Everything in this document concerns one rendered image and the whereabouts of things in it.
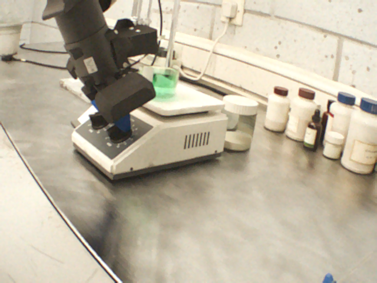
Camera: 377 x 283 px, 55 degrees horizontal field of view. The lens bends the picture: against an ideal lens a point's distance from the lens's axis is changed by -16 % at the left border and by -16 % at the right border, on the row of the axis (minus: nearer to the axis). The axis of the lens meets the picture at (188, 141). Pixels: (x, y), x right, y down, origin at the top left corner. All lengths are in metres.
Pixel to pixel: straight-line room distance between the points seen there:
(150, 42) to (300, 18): 0.57
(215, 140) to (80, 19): 0.29
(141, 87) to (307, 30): 0.63
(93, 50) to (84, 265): 0.24
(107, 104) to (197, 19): 0.88
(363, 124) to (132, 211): 0.42
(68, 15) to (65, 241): 0.25
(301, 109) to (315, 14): 0.29
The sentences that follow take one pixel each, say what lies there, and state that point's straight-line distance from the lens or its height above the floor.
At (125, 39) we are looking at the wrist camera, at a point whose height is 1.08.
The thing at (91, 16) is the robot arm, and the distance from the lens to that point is 0.47.
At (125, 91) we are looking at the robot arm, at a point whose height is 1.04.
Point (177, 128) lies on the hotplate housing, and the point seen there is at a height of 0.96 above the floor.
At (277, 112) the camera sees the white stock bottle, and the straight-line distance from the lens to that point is 0.83.
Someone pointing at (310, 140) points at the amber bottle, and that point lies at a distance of 0.78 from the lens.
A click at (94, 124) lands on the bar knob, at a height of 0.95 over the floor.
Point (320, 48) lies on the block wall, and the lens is 0.98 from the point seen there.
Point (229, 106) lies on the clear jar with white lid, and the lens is 0.68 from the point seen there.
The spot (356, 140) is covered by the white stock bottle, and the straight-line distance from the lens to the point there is 0.72.
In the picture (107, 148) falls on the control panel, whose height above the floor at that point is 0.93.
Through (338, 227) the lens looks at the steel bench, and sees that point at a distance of 0.53.
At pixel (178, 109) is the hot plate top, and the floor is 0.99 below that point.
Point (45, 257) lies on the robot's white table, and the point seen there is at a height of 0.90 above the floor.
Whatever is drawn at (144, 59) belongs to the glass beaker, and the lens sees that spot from 0.59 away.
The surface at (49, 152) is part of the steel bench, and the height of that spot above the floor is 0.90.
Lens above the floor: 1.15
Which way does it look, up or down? 20 degrees down
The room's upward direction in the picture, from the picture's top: 8 degrees clockwise
